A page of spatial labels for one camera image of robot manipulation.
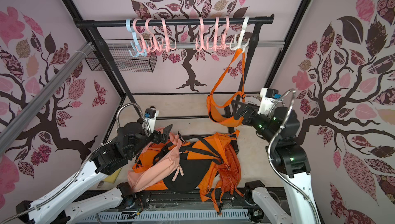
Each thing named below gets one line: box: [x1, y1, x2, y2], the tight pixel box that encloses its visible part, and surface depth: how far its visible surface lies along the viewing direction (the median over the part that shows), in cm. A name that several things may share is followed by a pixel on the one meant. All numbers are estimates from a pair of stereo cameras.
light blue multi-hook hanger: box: [125, 19, 148, 58], surface depth 55 cm
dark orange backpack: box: [198, 129, 245, 215], surface depth 81 cm
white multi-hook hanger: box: [229, 15, 250, 53], surface depth 58 cm
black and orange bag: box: [132, 129, 240, 194], surface depth 83 cm
